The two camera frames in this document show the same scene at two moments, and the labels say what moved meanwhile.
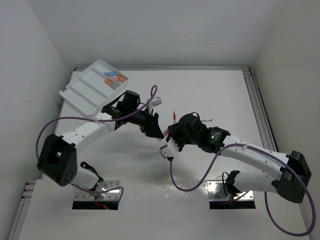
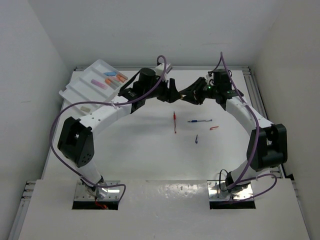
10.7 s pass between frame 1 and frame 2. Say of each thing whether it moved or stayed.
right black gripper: moved
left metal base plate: stayed
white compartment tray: stayed
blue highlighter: stayed
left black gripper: moved
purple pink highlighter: moved
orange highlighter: stayed
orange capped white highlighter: stayed
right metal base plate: stayed
